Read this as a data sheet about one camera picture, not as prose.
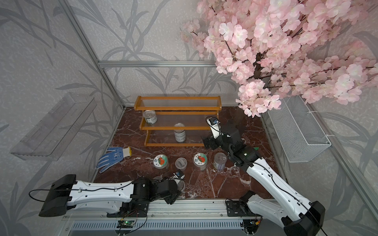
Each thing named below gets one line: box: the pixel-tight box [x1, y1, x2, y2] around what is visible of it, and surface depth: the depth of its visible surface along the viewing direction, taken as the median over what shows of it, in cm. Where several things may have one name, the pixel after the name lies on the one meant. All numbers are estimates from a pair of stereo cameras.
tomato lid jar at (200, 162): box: [193, 152, 208, 172], surface depth 84 cm
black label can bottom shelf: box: [173, 122, 187, 143], surface depth 93 cm
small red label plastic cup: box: [174, 157, 188, 171], surface depth 86 cm
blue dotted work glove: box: [95, 146, 132, 173], surface depth 95 cm
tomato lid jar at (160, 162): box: [153, 154, 169, 170], surface depth 84 cm
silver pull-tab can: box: [142, 109, 158, 125], surface depth 90 cm
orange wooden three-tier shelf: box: [133, 95, 222, 147], surface depth 105 cm
